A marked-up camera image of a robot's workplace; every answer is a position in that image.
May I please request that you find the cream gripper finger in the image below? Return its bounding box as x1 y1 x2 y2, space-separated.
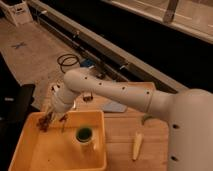
45 107 54 124

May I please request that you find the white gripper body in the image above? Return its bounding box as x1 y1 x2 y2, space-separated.
52 91 76 113

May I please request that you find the dark purple grape bunch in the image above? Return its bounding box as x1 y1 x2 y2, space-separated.
37 115 50 132

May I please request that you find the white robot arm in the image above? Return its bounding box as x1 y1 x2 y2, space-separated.
51 67 213 171

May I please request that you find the yellow plastic tray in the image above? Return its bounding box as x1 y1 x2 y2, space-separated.
8 111 107 171

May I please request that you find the small brown box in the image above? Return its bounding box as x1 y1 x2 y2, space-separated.
83 94 93 102

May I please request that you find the black chair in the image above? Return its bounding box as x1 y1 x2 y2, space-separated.
0 53 37 171

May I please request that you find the green and white mug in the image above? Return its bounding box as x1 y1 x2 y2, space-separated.
75 126 95 152

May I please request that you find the blue and black device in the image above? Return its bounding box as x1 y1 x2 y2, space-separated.
80 59 95 68

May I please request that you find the blue folded cloth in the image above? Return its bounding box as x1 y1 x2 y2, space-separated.
102 101 127 113

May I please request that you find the wooden table board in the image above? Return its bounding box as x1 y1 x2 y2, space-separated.
40 81 171 171

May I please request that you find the green chili pepper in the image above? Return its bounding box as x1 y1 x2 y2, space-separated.
141 114 154 125

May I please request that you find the yellow corn cob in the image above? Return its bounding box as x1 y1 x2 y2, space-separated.
132 132 143 161

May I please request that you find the white cardboard box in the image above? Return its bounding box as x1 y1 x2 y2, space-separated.
0 0 33 27

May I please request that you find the white handled utensil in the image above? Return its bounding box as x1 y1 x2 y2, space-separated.
51 84 60 93

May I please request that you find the black cable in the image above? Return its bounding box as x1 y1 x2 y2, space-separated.
56 53 82 74

